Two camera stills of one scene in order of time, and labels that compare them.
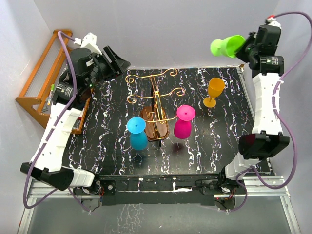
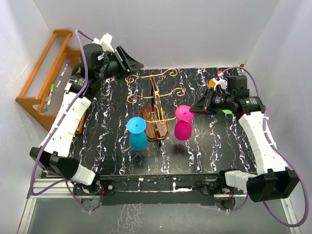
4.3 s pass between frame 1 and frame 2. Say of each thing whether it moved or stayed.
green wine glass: moved
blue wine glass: stayed
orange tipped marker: stayed
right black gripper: moved
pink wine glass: stayed
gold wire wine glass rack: stayed
